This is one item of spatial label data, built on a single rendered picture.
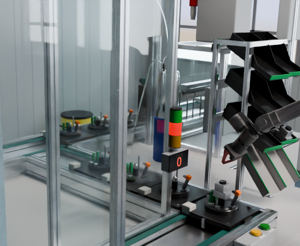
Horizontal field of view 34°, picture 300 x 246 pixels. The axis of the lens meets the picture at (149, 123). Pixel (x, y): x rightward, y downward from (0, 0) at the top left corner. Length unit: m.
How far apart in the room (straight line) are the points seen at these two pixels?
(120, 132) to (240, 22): 2.14
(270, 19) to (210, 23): 2.25
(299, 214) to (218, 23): 1.39
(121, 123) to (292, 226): 1.30
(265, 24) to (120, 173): 4.41
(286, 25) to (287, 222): 1.67
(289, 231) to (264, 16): 3.57
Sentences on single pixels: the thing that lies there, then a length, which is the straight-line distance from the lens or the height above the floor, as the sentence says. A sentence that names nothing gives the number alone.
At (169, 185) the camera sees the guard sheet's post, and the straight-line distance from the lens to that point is 2.01.
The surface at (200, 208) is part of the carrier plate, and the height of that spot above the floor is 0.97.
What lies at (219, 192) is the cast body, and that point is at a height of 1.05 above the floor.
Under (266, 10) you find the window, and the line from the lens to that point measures 5.49.
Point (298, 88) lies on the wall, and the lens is 5.37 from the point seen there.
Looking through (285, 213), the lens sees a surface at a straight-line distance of 2.44.
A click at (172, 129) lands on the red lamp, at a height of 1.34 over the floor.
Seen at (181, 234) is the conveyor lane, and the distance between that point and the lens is 2.00.
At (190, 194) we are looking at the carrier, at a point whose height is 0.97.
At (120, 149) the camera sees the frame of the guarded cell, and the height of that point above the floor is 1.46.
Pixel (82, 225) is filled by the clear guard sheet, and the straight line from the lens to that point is 1.20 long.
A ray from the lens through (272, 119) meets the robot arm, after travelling 1.92.
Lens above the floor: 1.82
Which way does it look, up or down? 14 degrees down
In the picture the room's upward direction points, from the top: 2 degrees clockwise
